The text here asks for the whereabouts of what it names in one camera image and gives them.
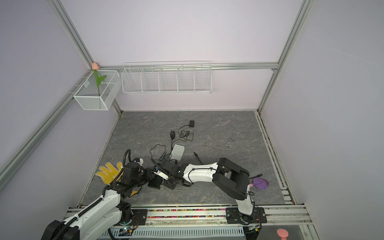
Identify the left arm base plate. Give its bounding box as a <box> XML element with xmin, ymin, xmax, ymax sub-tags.
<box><xmin>119</xmin><ymin>209</ymin><xmax>148</xmax><ymax>226</ymax></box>

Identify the black power brick far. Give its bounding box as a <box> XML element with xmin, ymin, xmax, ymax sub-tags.
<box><xmin>189</xmin><ymin>120</ymin><xmax>195</xmax><ymax>128</ymax></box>

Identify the pink purple toy shovel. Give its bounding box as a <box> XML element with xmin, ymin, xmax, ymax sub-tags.
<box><xmin>249</xmin><ymin>178</ymin><xmax>269</xmax><ymax>190</ymax></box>

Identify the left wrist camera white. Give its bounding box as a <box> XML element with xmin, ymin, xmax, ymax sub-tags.
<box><xmin>132</xmin><ymin>158</ymin><xmax>144</xmax><ymax>166</ymax></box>

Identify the black power adapter plug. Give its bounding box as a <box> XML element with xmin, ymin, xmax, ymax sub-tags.
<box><xmin>170</xmin><ymin>131</ymin><xmax>176</xmax><ymax>140</ymax></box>

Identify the black power cord tangled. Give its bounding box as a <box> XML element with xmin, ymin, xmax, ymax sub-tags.
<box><xmin>149</xmin><ymin>124</ymin><xmax>194</xmax><ymax>163</ymax></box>

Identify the yellow work glove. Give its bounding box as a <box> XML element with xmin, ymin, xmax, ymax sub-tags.
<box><xmin>95</xmin><ymin>162</ymin><xmax>123</xmax><ymax>185</ymax></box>

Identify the black network switch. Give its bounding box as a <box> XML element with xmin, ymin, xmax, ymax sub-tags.
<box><xmin>148</xmin><ymin>176</ymin><xmax>164</xmax><ymax>190</ymax></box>

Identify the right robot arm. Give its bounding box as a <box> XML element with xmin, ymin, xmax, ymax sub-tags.
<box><xmin>148</xmin><ymin>158</ymin><xmax>255</xmax><ymax>225</ymax></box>

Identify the grey ethernet cable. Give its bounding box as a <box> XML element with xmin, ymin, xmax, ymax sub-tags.
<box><xmin>175</xmin><ymin>182</ymin><xmax>214</xmax><ymax>193</ymax></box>
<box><xmin>200</xmin><ymin>132</ymin><xmax>262</xmax><ymax>151</ymax></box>

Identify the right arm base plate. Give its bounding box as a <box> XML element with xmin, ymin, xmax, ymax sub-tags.
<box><xmin>226</xmin><ymin>207</ymin><xmax>267</xmax><ymax>225</ymax></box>

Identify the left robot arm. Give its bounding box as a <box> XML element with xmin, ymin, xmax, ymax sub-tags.
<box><xmin>42</xmin><ymin>149</ymin><xmax>154</xmax><ymax>240</ymax></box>

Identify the white wire basket long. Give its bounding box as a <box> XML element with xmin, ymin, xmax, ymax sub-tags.
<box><xmin>122</xmin><ymin>61</ymin><xmax>213</xmax><ymax>94</ymax></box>

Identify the artificial tulip flower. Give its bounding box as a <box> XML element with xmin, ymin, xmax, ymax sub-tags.
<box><xmin>92</xmin><ymin>63</ymin><xmax>107</xmax><ymax>97</ymax></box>

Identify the white mesh basket small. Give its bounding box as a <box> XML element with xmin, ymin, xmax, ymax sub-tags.
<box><xmin>74</xmin><ymin>70</ymin><xmax>122</xmax><ymax>111</ymax></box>

